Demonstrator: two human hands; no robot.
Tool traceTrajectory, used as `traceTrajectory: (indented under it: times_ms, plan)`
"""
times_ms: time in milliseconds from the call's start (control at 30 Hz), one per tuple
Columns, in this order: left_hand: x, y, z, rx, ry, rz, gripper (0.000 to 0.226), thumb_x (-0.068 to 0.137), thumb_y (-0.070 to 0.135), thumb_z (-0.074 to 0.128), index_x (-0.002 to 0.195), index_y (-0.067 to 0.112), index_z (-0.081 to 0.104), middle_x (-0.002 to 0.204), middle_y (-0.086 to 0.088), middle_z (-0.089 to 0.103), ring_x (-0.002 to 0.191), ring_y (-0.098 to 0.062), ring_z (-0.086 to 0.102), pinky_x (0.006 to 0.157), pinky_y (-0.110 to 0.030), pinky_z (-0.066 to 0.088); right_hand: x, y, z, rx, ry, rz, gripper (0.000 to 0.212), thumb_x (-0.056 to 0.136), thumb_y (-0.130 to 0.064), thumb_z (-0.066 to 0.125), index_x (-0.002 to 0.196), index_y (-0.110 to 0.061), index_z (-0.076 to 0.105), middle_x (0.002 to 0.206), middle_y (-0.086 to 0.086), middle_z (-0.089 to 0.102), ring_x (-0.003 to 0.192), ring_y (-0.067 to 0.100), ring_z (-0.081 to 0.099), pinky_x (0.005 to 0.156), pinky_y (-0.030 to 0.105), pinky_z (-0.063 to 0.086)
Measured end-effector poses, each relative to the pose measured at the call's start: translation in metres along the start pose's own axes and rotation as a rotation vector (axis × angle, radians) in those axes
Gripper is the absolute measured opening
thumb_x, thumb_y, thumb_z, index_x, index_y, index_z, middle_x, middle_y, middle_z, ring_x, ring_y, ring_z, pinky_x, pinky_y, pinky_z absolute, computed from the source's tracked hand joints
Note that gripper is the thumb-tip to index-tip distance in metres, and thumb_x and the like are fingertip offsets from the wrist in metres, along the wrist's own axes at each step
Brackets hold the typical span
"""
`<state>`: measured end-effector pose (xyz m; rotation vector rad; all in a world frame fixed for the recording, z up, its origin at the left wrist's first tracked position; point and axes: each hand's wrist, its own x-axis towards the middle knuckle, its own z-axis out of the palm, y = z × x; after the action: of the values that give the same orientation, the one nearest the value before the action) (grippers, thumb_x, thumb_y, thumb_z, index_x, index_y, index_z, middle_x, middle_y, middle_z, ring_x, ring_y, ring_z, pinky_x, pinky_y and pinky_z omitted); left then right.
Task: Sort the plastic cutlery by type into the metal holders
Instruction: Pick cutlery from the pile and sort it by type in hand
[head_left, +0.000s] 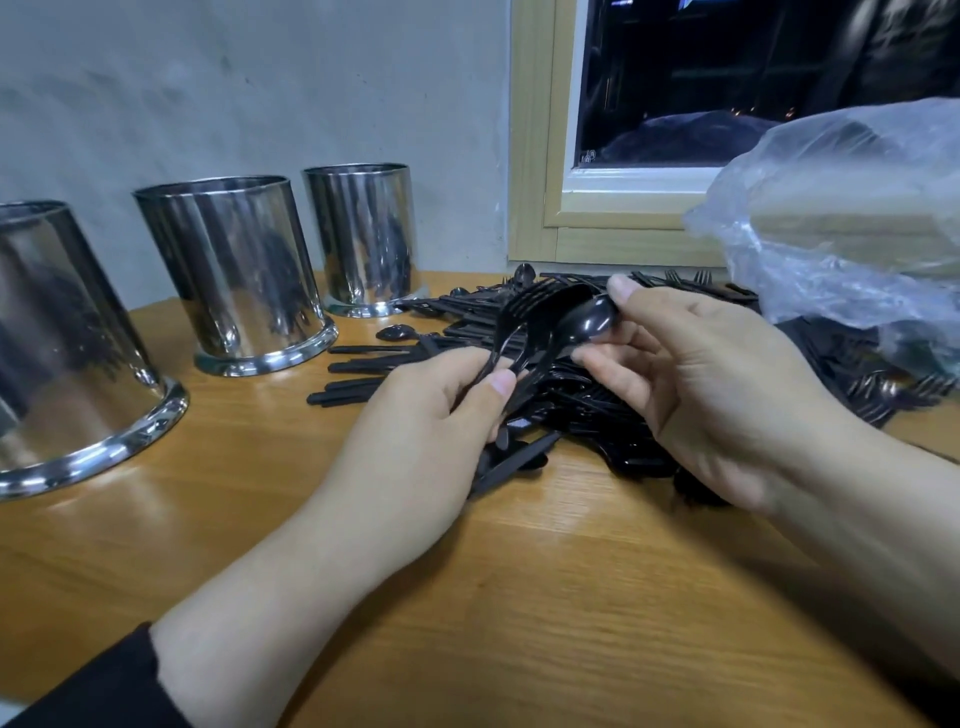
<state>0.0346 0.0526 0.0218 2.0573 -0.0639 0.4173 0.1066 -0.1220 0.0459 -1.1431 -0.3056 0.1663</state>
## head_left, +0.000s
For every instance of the dark parked car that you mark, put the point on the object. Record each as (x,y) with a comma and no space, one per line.
(675,138)

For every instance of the person's left forearm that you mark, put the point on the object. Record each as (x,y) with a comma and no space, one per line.
(225,645)

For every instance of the black plastic spoon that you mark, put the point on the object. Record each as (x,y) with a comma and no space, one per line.
(582,320)

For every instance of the person's right forearm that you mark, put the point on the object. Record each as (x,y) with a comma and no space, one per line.
(885,525)

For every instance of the person's right hand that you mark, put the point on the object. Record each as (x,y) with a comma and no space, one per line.
(720,390)

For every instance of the pile of black plastic cutlery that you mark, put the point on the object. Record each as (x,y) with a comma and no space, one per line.
(600,428)

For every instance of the person's left hand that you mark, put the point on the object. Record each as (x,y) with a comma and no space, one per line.
(405,465)

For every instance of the clear plastic bag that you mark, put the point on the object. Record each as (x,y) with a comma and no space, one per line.
(855,225)

